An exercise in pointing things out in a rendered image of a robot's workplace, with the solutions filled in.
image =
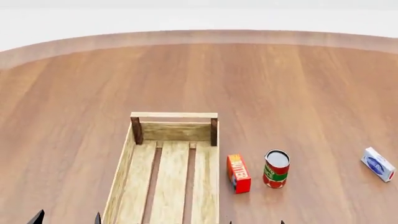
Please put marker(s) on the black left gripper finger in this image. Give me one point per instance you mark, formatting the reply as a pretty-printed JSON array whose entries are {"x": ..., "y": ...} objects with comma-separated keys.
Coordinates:
[
  {"x": 36, "y": 218},
  {"x": 97, "y": 218}
]

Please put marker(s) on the wooden slatted tray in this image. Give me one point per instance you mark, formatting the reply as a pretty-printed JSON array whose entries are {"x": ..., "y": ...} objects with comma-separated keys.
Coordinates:
[{"x": 174, "y": 177}]

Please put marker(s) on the red butter box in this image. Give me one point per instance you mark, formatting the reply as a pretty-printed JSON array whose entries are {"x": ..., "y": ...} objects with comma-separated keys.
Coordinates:
[{"x": 238, "y": 173}]

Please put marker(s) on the red tomato sauce can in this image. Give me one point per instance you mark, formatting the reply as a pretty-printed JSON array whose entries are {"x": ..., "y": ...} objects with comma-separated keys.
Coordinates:
[{"x": 276, "y": 170}]

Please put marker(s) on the white and blue carton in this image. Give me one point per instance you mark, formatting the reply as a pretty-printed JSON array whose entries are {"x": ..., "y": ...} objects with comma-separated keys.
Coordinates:
[{"x": 377, "y": 166}]

